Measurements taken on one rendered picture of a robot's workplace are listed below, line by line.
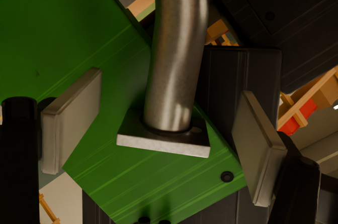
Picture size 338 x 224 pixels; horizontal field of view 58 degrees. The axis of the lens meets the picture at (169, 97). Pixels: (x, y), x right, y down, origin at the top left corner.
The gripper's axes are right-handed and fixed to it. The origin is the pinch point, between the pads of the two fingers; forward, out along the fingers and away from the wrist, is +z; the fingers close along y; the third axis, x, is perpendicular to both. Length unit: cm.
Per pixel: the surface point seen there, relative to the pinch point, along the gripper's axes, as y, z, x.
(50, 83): -8.3, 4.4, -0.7
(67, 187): -214, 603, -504
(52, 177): -248, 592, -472
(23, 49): -10.1, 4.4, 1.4
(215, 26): 39, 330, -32
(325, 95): 191, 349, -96
